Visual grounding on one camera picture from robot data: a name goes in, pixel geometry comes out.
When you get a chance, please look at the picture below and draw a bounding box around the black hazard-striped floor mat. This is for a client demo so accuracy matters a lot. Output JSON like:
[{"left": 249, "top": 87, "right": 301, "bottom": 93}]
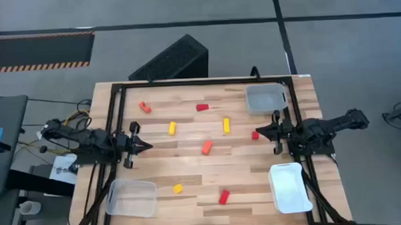
[{"left": 0, "top": 31, "right": 97, "bottom": 74}]

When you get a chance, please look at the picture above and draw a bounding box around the black aluminium table frame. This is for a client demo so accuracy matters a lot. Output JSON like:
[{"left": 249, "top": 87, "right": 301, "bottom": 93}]
[{"left": 61, "top": 73, "right": 356, "bottom": 225}]

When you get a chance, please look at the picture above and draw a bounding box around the white paper sheet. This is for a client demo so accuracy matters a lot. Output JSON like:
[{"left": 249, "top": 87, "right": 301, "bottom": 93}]
[{"left": 47, "top": 153, "right": 80, "bottom": 186}]

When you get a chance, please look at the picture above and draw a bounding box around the orange rectangular block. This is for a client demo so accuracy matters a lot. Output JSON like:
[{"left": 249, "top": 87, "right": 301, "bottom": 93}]
[{"left": 201, "top": 140, "right": 214, "bottom": 156}]

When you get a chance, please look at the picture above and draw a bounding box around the black storage box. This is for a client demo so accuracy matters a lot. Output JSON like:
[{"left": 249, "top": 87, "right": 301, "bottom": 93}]
[{"left": 5, "top": 163, "right": 76, "bottom": 200}]

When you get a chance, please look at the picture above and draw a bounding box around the yellow cable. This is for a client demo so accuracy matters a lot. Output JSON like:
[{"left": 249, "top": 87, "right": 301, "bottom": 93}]
[{"left": 16, "top": 109, "right": 92, "bottom": 158}]

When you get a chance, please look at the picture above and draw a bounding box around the white plastic bin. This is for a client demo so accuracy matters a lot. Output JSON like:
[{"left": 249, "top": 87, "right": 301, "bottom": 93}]
[{"left": 267, "top": 161, "right": 314, "bottom": 215}]

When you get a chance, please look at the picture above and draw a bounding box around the thin black cable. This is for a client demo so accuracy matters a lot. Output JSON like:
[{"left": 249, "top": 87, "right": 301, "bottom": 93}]
[{"left": 27, "top": 95, "right": 93, "bottom": 116}]

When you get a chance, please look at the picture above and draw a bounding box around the black arched clamp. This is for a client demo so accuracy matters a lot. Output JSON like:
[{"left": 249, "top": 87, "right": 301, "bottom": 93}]
[{"left": 249, "top": 65, "right": 262, "bottom": 80}]

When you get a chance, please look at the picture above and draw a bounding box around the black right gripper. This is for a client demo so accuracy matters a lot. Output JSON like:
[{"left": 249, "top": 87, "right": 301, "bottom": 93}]
[{"left": 254, "top": 109, "right": 298, "bottom": 157}]

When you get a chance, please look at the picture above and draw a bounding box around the black mesh computer tower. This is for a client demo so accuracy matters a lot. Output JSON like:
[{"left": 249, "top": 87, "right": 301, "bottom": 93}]
[{"left": 126, "top": 33, "right": 210, "bottom": 81}]

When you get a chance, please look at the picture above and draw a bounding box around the clear plastic bin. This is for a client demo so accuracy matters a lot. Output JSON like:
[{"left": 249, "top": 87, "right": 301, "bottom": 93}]
[{"left": 104, "top": 177, "right": 159, "bottom": 220}]

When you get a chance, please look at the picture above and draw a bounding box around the orange arch block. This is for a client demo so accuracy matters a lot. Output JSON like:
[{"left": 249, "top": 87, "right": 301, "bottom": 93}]
[{"left": 138, "top": 100, "right": 152, "bottom": 115}]

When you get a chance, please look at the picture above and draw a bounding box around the white cup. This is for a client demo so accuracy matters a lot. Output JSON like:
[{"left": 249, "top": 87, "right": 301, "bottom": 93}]
[{"left": 18, "top": 200, "right": 42, "bottom": 216}]

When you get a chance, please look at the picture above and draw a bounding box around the grey plastic bin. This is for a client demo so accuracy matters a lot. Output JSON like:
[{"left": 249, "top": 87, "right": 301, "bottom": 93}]
[{"left": 245, "top": 82, "right": 289, "bottom": 116}]

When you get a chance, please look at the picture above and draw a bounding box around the red rectangular block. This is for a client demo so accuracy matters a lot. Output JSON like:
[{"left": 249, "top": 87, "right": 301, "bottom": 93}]
[{"left": 218, "top": 189, "right": 231, "bottom": 206}]

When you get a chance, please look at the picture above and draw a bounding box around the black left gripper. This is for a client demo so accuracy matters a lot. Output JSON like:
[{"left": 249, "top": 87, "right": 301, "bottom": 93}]
[{"left": 115, "top": 120, "right": 155, "bottom": 170}]

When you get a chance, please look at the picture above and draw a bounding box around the black side table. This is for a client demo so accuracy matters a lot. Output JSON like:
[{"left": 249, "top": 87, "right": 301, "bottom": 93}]
[{"left": 0, "top": 94, "right": 33, "bottom": 197}]

